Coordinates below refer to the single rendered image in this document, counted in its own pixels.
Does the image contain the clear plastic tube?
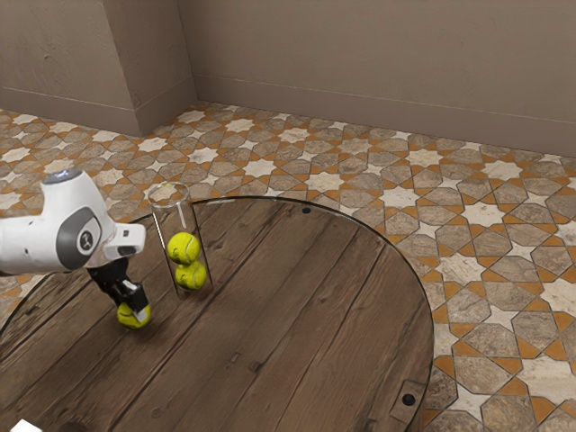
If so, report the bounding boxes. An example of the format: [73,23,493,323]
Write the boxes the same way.
[147,181,215,302]

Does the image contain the yellow tennis ball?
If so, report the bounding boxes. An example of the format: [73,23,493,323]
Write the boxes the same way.
[115,301,152,331]
[174,260,209,291]
[166,231,202,266]

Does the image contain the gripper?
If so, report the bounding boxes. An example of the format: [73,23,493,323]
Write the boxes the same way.
[86,256,152,326]

